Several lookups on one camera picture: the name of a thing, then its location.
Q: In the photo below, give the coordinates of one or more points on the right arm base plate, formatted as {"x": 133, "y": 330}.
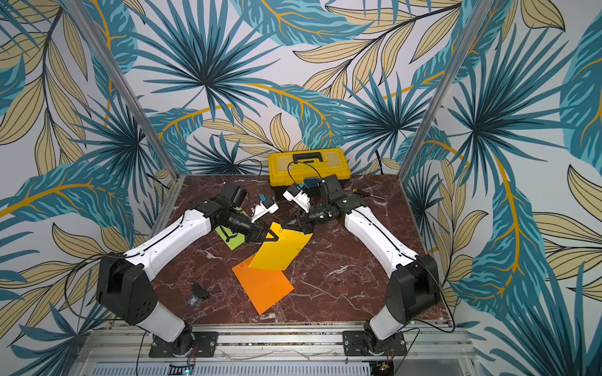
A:
{"x": 363, "y": 344}

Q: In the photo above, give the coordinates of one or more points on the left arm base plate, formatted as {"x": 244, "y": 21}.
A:
{"x": 187, "y": 345}

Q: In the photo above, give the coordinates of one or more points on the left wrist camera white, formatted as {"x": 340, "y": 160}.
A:
{"x": 266, "y": 205}

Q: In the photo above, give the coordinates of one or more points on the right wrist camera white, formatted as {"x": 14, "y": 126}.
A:
{"x": 295, "y": 193}

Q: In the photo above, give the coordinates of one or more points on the yellow paper sheet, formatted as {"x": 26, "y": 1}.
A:
{"x": 278, "y": 255}

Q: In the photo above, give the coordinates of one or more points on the aluminium corner post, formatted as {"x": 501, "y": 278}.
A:
{"x": 92, "y": 34}
{"x": 466, "y": 39}

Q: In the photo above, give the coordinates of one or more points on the aluminium frame rail front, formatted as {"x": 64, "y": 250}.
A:
{"x": 281, "y": 349}

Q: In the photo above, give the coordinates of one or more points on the green paper sheet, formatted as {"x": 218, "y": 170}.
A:
{"x": 231, "y": 239}

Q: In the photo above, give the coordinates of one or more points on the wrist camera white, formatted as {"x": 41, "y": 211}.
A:
{"x": 266, "y": 205}
{"x": 295, "y": 193}

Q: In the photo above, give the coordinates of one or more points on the small black clip object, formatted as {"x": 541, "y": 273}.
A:
{"x": 198, "y": 294}

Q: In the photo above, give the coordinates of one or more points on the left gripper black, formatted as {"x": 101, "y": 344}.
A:
{"x": 255, "y": 233}

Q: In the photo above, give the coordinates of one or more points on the orange paper sheet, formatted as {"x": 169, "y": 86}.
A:
{"x": 264, "y": 287}

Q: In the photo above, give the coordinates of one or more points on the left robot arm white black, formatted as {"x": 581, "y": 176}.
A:
{"x": 124, "y": 285}

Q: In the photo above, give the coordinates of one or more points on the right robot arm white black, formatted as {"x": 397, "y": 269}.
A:
{"x": 413, "y": 287}

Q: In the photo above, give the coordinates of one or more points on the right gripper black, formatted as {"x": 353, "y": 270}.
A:
{"x": 305, "y": 221}

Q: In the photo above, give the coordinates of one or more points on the left aluminium corner post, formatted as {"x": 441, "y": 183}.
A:
{"x": 92, "y": 34}

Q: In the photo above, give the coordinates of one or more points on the yellow black toolbox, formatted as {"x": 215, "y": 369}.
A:
{"x": 310, "y": 165}

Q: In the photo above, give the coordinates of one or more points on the right aluminium corner post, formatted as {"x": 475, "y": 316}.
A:
{"x": 466, "y": 39}

